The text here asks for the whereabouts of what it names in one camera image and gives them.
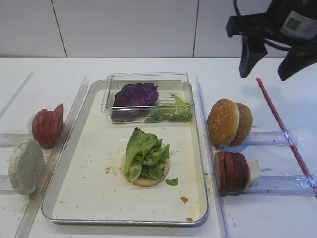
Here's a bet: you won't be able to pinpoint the small lettuce scrap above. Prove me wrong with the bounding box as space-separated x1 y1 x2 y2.
165 178 179 186

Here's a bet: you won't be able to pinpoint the bun bottom half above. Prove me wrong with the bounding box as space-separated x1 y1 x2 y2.
229 103 253 147

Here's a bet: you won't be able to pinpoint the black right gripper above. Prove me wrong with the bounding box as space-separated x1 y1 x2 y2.
226 0 317 81

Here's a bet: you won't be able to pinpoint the dark red meat patties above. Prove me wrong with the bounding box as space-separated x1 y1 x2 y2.
214 151 250 196

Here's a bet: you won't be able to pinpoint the right tomato slice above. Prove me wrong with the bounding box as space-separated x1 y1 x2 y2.
50 104 64 142

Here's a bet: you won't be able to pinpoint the sesame bun top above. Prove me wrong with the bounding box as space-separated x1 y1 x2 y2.
207 98 240 147

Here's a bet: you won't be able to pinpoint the purple cabbage leaf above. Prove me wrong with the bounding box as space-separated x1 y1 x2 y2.
111 83 159 123

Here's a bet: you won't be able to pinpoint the green lettuce leaf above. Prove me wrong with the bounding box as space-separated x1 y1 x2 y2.
124 127 170 182

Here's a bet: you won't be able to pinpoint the clear rail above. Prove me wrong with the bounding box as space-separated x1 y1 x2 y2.
15 76 90 238
0 72 34 118
195 76 231 238

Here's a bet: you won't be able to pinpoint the green lettuce in box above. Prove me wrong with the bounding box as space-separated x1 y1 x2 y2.
144 93 192 123

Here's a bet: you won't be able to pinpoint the clear plastic box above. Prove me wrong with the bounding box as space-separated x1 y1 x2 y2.
101 72 194 123

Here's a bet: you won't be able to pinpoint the upright white bread slice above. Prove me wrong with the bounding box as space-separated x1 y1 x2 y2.
8 139 45 195

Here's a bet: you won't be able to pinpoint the clear rail left inner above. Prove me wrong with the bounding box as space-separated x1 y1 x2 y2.
15 76 90 238

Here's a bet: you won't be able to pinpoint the clear rail right inner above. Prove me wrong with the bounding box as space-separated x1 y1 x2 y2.
195 76 231 238

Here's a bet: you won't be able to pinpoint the clear rail left outer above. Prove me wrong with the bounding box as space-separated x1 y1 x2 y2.
0 72 34 118

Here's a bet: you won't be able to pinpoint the cream metal tray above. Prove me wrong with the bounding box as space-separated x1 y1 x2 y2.
41 80 209 227

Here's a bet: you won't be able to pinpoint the white pusher block right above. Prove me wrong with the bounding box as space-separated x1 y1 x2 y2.
245 158 260 190

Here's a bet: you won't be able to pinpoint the round bread slice on tray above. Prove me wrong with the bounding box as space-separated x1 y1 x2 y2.
120 153 170 187

